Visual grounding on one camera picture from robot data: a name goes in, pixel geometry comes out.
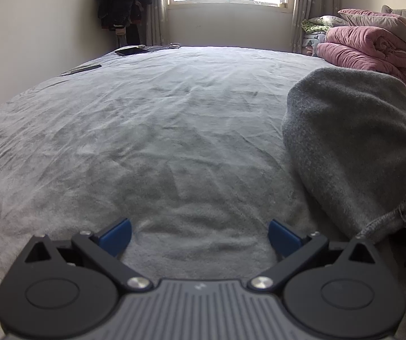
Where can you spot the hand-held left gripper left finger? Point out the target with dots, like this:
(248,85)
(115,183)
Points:
(118,234)

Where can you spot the grey knit sweater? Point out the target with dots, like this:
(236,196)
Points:
(348,141)

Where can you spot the black tablet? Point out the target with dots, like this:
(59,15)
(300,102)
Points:
(132,51)

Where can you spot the light blue folded blanket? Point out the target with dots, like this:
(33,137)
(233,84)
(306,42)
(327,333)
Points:
(312,42)

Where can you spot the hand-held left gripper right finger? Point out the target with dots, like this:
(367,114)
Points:
(282,235)

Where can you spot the dark flat device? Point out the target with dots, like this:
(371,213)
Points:
(82,69)

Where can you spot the pink folded quilt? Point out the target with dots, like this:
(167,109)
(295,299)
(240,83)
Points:
(362,47)

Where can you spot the bed with grey sheet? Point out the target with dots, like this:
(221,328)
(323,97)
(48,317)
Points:
(153,131)

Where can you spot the pink and grey pillow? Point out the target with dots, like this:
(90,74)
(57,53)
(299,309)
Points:
(383,19)

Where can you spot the grey patterned curtain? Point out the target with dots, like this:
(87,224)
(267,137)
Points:
(312,0)
(157,7)

